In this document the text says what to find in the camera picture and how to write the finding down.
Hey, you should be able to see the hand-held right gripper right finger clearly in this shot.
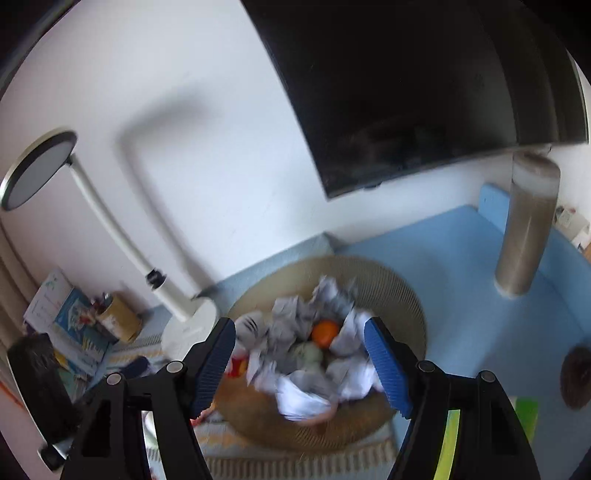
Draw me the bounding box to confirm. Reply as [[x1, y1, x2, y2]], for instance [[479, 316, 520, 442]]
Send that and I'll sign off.
[[364, 317, 541, 480]]

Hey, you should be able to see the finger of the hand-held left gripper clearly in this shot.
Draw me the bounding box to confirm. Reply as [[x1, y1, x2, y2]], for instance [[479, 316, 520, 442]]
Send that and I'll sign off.
[[110, 357, 152, 380]]

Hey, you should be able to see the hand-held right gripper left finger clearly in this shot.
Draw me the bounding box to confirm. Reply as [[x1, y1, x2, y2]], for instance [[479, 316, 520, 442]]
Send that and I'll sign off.
[[60, 317, 237, 480]]

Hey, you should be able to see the white paper ball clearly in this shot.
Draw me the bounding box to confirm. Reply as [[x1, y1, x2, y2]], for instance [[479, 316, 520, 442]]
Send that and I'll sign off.
[[311, 276, 358, 315], [276, 376, 338, 421], [272, 298, 319, 342], [247, 346, 282, 388], [332, 360, 384, 400], [332, 309, 375, 356]]

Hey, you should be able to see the white cat plush toy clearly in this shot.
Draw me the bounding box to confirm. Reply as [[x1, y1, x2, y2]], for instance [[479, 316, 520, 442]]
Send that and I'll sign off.
[[226, 311, 273, 379]]

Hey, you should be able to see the orange tangerine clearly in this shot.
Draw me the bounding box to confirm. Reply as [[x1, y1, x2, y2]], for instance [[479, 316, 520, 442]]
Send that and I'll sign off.
[[311, 320, 341, 348]]

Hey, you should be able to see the green plush toy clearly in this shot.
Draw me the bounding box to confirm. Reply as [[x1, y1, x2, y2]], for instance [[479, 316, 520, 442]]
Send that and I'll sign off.
[[293, 342, 326, 370]]

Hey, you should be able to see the gold ribbed bowl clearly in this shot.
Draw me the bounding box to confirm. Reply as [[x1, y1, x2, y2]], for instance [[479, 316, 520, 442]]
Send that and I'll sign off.
[[215, 255, 428, 453]]

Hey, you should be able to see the bamboo pen holder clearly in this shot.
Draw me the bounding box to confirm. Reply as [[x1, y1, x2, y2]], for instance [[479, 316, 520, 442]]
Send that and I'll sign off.
[[95, 293, 143, 343]]

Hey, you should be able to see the row of upright books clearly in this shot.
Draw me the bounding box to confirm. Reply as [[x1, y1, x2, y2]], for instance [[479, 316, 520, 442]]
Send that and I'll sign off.
[[23, 268, 116, 374]]

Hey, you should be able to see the patterned woven table mat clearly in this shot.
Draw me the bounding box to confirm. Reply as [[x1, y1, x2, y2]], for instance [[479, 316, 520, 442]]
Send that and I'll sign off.
[[111, 342, 402, 480]]

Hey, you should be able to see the white desk lamp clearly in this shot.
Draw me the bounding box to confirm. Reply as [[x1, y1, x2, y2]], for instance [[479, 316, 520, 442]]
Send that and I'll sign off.
[[0, 130, 220, 361]]

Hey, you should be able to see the green packet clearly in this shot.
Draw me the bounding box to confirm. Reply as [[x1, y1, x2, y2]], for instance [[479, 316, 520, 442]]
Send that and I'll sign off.
[[515, 397, 540, 444]]

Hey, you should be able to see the brown round object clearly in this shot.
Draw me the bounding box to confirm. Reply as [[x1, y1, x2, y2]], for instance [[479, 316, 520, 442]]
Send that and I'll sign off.
[[560, 345, 591, 411]]

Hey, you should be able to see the brown cylindrical tumbler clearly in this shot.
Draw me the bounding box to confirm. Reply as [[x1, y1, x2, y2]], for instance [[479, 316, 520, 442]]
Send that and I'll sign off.
[[494, 151, 561, 298]]

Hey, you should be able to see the black monitor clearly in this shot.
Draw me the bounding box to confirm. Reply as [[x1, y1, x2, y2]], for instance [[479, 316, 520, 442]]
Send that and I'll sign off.
[[240, 0, 591, 200]]

